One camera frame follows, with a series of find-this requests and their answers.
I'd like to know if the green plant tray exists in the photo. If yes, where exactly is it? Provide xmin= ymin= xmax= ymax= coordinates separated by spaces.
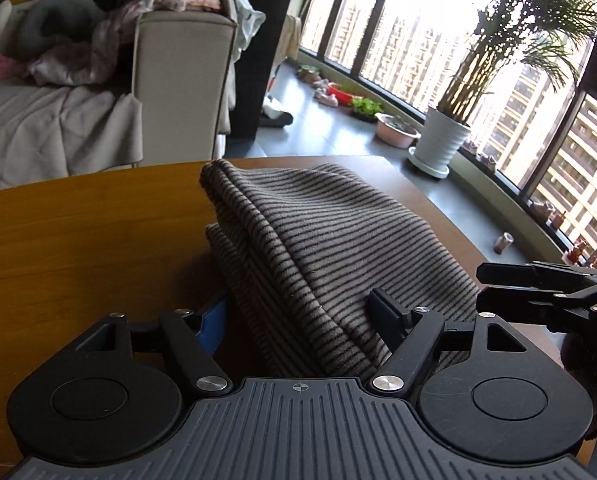
xmin=351 ymin=96 xmax=383 ymax=124

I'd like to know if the striped knit garment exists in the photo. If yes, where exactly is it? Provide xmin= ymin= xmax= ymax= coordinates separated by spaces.
xmin=200 ymin=160 xmax=479 ymax=379

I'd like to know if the grey neck pillow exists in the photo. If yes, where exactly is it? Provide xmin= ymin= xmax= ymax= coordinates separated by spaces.
xmin=15 ymin=0 xmax=104 ymax=61

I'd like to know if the beige sofa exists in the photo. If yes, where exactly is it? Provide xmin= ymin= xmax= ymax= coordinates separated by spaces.
xmin=0 ymin=0 xmax=238 ymax=190

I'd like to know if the pile of clothes on armrest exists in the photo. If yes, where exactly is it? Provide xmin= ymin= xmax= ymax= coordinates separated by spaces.
xmin=27 ymin=0 xmax=268 ymax=89

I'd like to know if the red bowl on floor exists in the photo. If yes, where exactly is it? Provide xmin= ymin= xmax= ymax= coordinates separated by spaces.
xmin=326 ymin=81 xmax=364 ymax=107

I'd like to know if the tall potted palm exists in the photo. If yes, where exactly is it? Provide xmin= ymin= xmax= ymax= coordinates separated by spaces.
xmin=435 ymin=0 xmax=597 ymax=126

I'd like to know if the pink basin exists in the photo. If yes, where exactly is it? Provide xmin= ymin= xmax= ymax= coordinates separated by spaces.
xmin=376 ymin=113 xmax=421 ymax=150

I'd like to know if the white ribbed plant pot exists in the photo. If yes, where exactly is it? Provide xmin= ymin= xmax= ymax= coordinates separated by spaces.
xmin=407 ymin=106 xmax=470 ymax=180

